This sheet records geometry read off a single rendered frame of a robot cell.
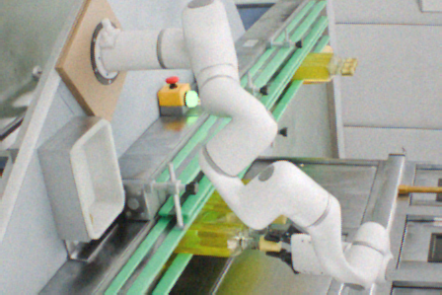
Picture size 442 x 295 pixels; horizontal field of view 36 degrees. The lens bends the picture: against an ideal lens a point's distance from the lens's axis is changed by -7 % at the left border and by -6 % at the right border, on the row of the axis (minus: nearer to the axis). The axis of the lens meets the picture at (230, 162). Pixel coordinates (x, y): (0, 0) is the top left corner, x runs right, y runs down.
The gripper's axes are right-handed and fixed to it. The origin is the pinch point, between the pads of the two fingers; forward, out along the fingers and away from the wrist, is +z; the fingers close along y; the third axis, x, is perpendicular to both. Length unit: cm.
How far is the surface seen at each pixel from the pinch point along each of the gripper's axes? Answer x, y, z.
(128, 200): 12.3, 11.7, 30.8
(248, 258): -8.1, -12.6, 13.7
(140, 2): -25, 49, 50
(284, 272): -6.1, -12.6, 2.0
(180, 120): -23.5, 15.4, 41.3
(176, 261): 11.5, -3.1, 20.4
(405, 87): -568, -188, 176
